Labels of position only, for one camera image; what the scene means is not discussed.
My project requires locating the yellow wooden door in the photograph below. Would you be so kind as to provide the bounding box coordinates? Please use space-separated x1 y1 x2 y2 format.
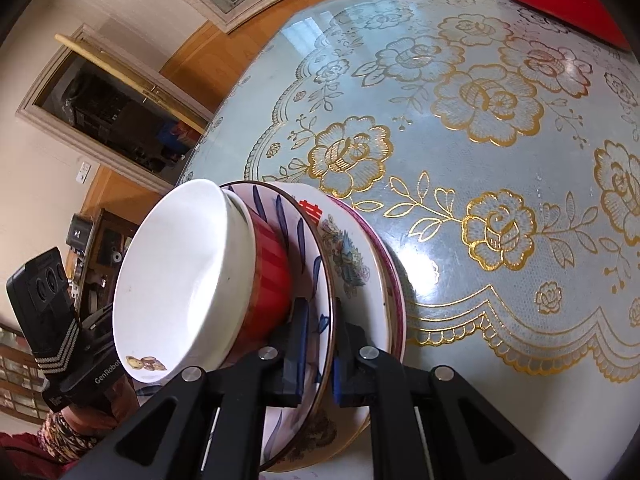
55 34 213 128

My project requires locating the person's left hand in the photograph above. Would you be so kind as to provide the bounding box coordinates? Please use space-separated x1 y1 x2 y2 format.
70 377 138 426

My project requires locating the white bowl with small print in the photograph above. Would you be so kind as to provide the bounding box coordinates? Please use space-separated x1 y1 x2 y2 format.
112 179 258 385

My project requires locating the red bowl with white inside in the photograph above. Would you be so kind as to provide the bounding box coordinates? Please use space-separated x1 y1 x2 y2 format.
220 187 293 361

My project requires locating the white plate with red marks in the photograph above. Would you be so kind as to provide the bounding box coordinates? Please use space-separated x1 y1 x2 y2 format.
265 183 393 473

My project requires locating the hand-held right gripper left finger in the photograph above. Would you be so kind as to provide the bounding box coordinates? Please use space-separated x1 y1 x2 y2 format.
65 297 311 480

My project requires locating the blue striped white bowl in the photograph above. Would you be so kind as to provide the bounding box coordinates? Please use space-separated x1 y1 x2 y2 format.
227 181 337 471

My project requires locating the gold floral lace tablecloth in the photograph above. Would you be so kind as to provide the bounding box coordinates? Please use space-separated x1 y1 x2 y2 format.
177 0 640 480

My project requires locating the dark wooden cabinet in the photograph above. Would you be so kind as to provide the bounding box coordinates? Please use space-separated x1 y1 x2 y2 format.
65 207 148 321

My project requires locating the purple floral rimmed plate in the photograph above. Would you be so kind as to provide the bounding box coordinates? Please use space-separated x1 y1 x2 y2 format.
327 195 407 366

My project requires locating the person's left forearm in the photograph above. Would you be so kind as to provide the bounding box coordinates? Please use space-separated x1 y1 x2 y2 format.
40 402 116 465

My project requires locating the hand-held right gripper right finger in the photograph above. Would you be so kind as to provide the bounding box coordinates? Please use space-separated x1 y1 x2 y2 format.
332 322 571 480

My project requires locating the person's red clothing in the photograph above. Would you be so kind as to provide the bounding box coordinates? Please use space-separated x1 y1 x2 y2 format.
0 432 68 480

